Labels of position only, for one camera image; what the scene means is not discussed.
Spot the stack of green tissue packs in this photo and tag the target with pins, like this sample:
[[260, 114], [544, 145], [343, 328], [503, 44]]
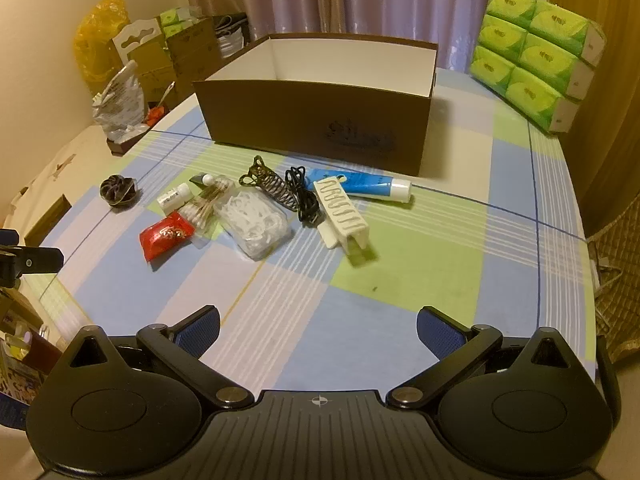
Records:
[[530, 50]]

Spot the brown carton with white hanger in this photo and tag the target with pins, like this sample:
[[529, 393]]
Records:
[[150, 65]]

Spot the wooden door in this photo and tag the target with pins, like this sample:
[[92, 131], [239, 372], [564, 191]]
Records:
[[600, 110]]

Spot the yellow plastic bag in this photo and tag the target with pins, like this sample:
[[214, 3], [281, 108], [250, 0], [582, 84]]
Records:
[[95, 40]]

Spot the checked tablecloth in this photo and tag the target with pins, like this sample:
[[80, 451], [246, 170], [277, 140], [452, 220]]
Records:
[[400, 270]]

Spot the small grey white-beaded item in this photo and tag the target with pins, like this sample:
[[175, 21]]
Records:
[[207, 179]]

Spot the dark brown flower scrunchie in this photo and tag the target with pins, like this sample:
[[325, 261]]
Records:
[[117, 190]]

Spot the clear bag of white pieces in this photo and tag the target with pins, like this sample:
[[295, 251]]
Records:
[[255, 225]]

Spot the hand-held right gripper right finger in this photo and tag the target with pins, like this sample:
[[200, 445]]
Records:
[[437, 330]]

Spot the red snack packet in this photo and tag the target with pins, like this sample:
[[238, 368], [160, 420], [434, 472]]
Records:
[[165, 235]]

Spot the small white bottle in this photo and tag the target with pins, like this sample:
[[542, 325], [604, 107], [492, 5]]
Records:
[[172, 197]]

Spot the blue cream tube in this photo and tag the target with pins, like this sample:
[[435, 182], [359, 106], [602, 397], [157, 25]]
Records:
[[360, 185]]

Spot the white paper bag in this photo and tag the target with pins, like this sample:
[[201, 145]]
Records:
[[230, 42]]

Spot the brown cardboard box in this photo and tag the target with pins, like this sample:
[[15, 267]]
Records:
[[300, 120]]

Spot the pile of assorted packages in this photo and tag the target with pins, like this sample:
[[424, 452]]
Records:
[[15, 385]]

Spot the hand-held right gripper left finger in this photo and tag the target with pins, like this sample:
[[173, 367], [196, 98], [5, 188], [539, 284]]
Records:
[[202, 330]]

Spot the metal spoon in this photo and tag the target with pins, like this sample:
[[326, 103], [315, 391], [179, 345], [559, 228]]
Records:
[[166, 94]]

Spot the clear plastic bag on stand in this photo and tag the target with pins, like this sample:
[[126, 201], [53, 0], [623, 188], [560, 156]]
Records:
[[117, 100]]

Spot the quilted chair cover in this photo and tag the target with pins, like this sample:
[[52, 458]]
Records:
[[620, 270]]

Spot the cotton swabs pack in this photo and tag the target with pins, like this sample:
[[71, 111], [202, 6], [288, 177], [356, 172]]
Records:
[[207, 205]]

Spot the leopard print hair clip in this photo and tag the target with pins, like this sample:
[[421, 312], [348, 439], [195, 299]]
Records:
[[280, 192]]

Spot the pale green tissue pack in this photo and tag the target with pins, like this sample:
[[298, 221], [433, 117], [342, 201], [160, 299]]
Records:
[[175, 17]]

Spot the open cardboard carton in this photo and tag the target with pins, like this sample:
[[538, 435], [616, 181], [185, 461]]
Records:
[[192, 55]]

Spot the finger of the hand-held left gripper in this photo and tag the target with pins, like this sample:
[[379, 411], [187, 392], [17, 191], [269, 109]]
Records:
[[7, 237], [35, 260]]

